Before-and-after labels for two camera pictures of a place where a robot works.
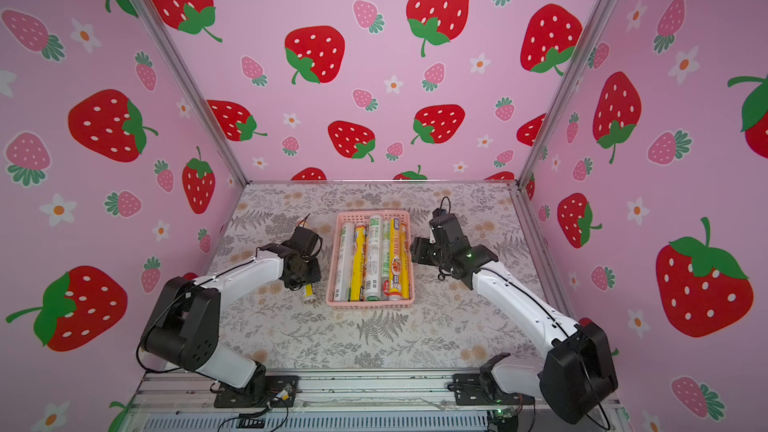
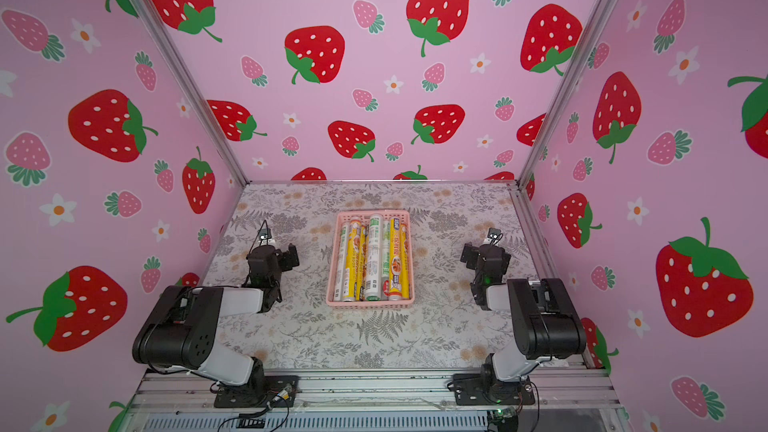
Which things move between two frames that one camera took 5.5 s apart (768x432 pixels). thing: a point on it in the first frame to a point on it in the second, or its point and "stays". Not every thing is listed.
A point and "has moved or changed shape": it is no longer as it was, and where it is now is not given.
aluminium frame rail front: x=187 y=402 stays
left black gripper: x=317 y=271 to x=286 y=263
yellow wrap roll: x=358 y=266 has moved or changed shape
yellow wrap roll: x=395 y=258 stays
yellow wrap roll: x=404 y=261 stays
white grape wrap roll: x=373 y=258 stays
